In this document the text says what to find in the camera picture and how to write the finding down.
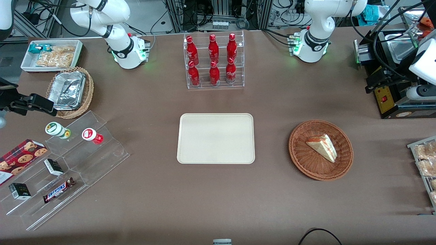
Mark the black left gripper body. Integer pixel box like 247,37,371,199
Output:
365,67,411,94

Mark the triangular sandwich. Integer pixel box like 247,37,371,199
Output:
306,134,338,163

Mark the silver foil tray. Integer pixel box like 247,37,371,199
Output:
48,71,86,111

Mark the tan oval wicker basket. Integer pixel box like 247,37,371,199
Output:
46,67,94,119

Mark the tray of pastries right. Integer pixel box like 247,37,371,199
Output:
407,135,436,215

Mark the brown round wicker basket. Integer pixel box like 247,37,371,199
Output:
289,119,354,181

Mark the beige plastic tray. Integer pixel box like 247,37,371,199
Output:
177,113,255,164

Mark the black food warmer machine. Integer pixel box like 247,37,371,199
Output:
354,7,436,119

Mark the green lid yogurt bottle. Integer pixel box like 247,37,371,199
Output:
45,122,72,140

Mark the steel warmer pan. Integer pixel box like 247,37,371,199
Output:
385,33,423,63

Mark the white plastic snack bin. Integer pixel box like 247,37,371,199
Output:
20,39,83,73

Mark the clear bag of chips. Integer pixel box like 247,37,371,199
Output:
50,46,76,55
35,51,74,68

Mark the teal snack package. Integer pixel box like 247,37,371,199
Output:
28,44,51,54

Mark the red lid yogurt bottle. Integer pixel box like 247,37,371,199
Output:
82,128,104,145

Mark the red cookie box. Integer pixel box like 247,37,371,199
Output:
0,139,48,186

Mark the small black box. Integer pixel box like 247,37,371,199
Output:
9,183,31,200
44,159,64,176

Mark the clear acrylic stepped display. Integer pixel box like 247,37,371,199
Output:
0,110,130,231

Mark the brown Snickers bar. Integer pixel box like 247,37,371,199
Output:
43,177,76,204

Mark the red cola bottle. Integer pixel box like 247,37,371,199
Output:
188,61,200,86
227,33,237,63
208,34,219,63
225,58,236,84
186,36,199,65
209,61,220,85

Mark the clear acrylic bottle rack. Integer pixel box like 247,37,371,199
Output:
183,31,245,89

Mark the aluminium frame post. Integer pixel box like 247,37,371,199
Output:
166,0,185,33
258,0,274,30

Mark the black floor cable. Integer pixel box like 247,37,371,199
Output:
298,228,342,245

